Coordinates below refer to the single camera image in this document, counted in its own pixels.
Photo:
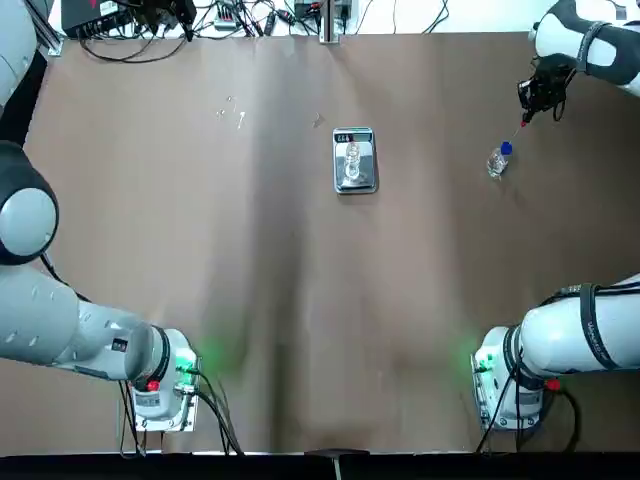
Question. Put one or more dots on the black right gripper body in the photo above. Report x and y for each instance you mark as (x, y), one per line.
(547, 85)

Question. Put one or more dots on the glass dropper red bulb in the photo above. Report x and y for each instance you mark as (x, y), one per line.
(523, 123)

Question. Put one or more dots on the clear glass bottle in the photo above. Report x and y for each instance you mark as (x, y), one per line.
(352, 162)

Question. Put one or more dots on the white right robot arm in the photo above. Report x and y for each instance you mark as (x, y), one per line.
(560, 340)

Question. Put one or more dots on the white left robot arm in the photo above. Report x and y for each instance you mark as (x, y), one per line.
(40, 320)

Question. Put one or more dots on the dropper bottle blue cap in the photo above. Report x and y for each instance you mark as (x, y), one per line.
(496, 162)

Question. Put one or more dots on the silver electronic balance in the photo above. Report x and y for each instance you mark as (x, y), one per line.
(367, 185)

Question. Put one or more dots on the black ribbed power unit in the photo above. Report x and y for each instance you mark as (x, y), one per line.
(307, 9)

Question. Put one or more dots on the grey usb hub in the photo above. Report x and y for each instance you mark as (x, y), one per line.
(226, 17)

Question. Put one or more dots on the black box red logo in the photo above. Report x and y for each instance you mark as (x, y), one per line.
(90, 15)

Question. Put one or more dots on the aluminium frame post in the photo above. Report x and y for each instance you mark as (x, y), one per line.
(51, 40)
(331, 22)

